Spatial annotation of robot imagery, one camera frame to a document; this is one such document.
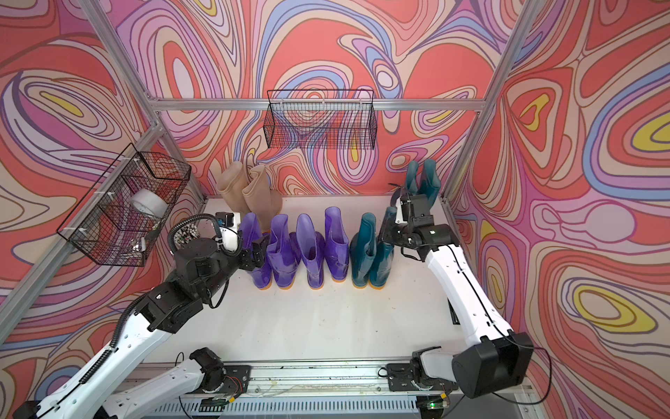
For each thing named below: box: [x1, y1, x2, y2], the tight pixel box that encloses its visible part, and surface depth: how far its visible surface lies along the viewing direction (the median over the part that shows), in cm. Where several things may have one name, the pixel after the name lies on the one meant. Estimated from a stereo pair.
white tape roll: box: [129, 188, 170, 219], surface depth 76 cm
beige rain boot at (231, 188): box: [217, 160, 252, 215], surface depth 93 cm
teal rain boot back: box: [349, 212, 377, 289], surface depth 79 cm
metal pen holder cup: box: [168, 215, 204, 253], surface depth 85 cm
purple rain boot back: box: [324, 206, 350, 283], surface depth 83 cm
